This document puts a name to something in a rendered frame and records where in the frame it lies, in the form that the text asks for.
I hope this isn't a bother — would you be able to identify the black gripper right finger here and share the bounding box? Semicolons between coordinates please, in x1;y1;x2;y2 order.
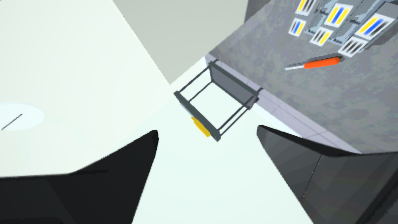
256;125;398;224

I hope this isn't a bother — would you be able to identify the orange-handled screwdriver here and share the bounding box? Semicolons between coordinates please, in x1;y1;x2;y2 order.
285;57;340;69

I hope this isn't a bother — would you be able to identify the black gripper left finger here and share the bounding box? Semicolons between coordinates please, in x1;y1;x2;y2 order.
0;130;159;224

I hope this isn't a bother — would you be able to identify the grey flat panel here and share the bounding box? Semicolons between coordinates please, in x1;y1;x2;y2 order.
111;0;248;85

